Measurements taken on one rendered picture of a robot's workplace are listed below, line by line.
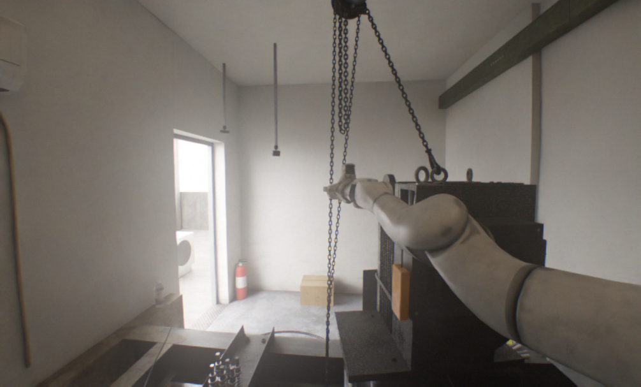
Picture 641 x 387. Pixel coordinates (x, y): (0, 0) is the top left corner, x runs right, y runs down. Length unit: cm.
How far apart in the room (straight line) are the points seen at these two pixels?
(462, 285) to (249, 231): 338
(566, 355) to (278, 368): 159
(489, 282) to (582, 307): 7
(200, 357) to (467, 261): 176
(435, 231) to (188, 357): 178
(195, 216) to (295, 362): 697
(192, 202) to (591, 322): 821
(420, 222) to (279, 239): 318
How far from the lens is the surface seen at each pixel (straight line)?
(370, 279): 161
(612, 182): 193
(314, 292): 326
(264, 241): 355
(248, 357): 160
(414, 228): 37
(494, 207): 109
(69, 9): 201
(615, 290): 27
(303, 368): 173
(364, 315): 145
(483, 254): 32
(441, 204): 36
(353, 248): 340
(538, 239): 105
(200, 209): 815
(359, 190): 60
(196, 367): 196
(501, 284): 29
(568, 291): 27
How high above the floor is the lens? 165
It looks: 3 degrees down
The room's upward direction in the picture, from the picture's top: straight up
